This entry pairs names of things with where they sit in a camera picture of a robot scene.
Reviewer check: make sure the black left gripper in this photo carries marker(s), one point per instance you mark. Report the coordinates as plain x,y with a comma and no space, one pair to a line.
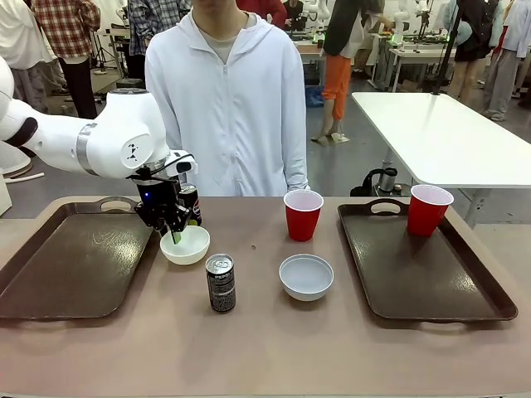
159,201

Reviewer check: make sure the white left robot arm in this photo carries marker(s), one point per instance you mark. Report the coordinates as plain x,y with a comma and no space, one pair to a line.
62,137

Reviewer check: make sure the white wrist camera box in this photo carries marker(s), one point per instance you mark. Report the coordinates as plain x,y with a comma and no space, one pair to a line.
184,165

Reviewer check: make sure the white folding table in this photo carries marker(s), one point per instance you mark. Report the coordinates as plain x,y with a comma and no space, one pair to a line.
444,132

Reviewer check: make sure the blue bag on floor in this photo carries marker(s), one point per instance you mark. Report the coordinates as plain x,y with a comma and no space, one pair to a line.
314,97

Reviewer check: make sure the person in black skirt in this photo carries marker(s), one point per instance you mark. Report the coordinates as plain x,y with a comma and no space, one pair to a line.
471,45

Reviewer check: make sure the cream white bowl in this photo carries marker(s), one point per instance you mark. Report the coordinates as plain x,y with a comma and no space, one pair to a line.
185,246

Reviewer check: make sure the person in white shirt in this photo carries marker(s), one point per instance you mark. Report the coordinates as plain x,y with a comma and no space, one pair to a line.
20,45

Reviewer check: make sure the person in plaid shirt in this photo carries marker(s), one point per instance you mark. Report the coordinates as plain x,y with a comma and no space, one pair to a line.
70,45

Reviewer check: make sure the person in orange trousers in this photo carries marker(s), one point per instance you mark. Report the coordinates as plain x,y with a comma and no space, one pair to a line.
338,66

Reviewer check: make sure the black tripod pole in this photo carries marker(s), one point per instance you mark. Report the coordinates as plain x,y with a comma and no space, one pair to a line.
449,45

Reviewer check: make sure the white background workbench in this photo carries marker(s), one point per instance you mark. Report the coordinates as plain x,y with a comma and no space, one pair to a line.
404,58

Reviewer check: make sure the person in grey trousers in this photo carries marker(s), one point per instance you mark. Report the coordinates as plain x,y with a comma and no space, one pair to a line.
504,58

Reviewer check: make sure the black grey machine on floor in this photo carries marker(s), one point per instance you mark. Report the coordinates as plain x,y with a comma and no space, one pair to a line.
379,184

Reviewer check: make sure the brown plastic tray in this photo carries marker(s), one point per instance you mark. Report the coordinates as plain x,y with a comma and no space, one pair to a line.
70,261
423,265

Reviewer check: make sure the red plastic cup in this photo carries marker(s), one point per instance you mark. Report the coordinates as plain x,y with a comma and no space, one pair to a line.
303,215
427,209

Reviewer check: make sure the person in white hoodie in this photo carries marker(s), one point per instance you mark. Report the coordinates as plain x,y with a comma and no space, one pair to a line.
226,108

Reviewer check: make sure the black Pepsi can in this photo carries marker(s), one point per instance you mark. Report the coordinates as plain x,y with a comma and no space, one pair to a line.
192,203
221,284

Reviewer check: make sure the round wooden robot base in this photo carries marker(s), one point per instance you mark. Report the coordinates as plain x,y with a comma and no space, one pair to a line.
14,163

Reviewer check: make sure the grey white bowl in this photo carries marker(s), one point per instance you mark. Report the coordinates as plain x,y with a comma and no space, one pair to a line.
306,277

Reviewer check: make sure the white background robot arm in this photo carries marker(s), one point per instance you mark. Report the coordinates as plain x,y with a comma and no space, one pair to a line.
400,20

